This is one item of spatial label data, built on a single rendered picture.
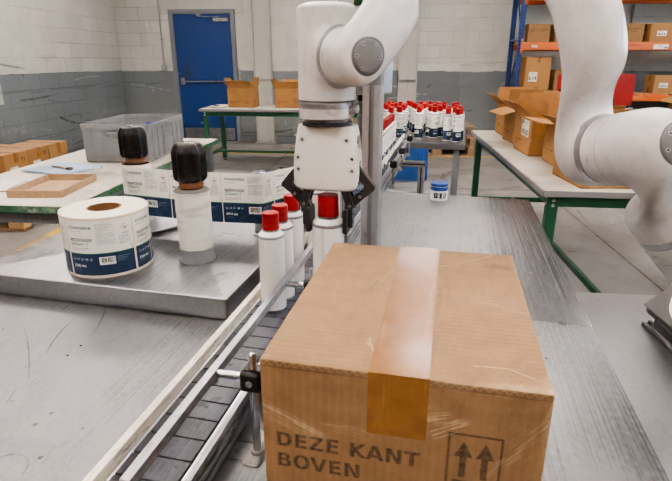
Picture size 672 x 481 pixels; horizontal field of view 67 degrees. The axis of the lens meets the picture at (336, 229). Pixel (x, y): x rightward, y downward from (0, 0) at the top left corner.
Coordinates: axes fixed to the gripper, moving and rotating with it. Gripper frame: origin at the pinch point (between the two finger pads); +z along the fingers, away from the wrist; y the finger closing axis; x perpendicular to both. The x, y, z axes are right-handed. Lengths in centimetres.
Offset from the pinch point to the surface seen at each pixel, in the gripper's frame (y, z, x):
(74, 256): 65, 19, -18
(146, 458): 10.9, 15.9, 36.9
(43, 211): 142, 34, -91
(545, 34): -137, -58, -746
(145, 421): 18.4, 20.8, 26.5
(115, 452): 18.5, 20.5, 32.5
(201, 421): 13.4, 24.1, 21.3
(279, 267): 13.0, 14.4, -12.2
